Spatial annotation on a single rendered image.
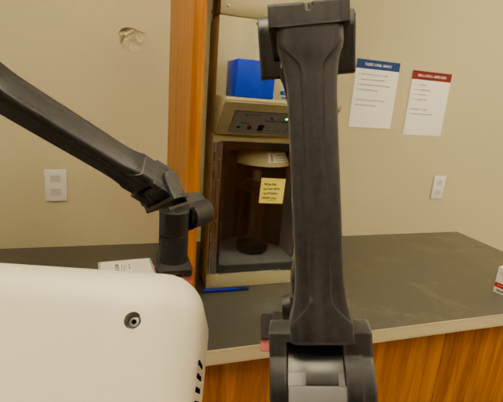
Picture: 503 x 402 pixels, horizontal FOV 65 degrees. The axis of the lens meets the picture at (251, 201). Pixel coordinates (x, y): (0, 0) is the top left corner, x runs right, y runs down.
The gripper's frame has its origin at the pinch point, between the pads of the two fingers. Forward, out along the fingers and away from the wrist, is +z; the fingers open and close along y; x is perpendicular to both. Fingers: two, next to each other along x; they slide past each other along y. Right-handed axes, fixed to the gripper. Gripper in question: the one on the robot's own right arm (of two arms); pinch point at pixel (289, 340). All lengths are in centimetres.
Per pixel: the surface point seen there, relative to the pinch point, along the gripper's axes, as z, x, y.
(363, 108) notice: 33, -104, -44
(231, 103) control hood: -12, -53, 15
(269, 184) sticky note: 13.1, -47.1, 1.2
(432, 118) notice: 39, -109, -79
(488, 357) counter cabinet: 41, -7, -75
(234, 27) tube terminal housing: -18, -74, 16
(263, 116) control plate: -7, -55, 6
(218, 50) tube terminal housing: -14, -69, 19
